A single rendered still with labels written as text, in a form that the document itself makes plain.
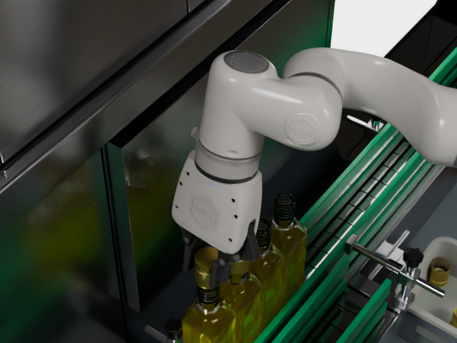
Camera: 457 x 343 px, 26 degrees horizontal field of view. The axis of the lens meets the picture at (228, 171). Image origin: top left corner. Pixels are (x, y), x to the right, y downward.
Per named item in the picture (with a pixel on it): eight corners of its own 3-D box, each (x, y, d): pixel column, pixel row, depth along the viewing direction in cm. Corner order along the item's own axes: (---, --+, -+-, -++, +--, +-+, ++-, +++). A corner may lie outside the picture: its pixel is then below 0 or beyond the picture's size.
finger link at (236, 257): (215, 245, 119) (207, 286, 123) (237, 258, 117) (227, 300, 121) (231, 234, 121) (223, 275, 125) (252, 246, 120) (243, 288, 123)
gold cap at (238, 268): (224, 254, 133) (224, 233, 129) (250, 255, 132) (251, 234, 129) (222, 275, 130) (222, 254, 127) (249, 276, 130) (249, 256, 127)
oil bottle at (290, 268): (273, 290, 158) (278, 201, 142) (302, 307, 156) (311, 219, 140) (252, 313, 155) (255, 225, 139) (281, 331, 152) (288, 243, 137)
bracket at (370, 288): (355, 295, 165) (359, 269, 160) (404, 322, 161) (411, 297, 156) (344, 309, 163) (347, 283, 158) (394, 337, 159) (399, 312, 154)
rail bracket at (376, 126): (349, 142, 181) (356, 88, 171) (381, 158, 178) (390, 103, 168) (337, 154, 179) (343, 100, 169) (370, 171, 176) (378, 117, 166)
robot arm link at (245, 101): (351, 67, 110) (345, 109, 102) (330, 145, 116) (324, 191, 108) (218, 37, 110) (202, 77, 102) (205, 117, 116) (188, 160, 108)
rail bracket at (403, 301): (349, 264, 161) (356, 214, 152) (441, 315, 154) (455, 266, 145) (339, 275, 159) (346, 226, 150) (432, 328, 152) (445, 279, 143)
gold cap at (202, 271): (206, 263, 128) (205, 241, 124) (228, 275, 126) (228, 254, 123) (188, 280, 126) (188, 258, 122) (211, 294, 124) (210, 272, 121)
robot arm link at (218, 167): (175, 133, 113) (172, 153, 114) (237, 168, 109) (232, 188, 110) (215, 111, 118) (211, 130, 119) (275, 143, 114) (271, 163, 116)
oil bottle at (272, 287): (251, 314, 155) (254, 226, 139) (281, 332, 152) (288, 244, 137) (230, 338, 152) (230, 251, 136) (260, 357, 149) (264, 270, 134)
